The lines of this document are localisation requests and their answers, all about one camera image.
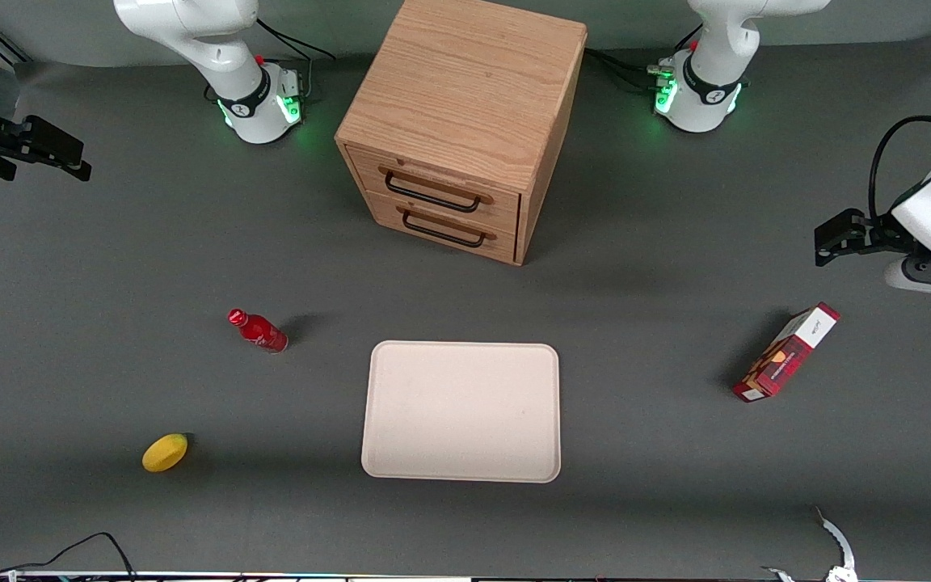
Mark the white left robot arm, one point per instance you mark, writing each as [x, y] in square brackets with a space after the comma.
[708, 101]

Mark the wooden two-drawer cabinet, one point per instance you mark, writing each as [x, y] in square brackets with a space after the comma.
[465, 89]

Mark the cream plastic tray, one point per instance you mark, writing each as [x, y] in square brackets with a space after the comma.
[461, 412]

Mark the white plastic strip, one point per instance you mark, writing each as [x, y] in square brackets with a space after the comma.
[837, 537]

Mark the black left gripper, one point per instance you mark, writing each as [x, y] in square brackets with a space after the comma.
[874, 230]

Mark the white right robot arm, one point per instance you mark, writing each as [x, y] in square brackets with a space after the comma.
[255, 105]

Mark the yellow lemon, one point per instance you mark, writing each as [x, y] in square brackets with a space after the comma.
[165, 453]

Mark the red and white snack box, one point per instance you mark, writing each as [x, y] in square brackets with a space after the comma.
[789, 352]

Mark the wooden drawer front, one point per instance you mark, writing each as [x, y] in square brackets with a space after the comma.
[441, 182]
[449, 238]

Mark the red coke bottle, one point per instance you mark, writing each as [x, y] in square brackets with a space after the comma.
[259, 331]

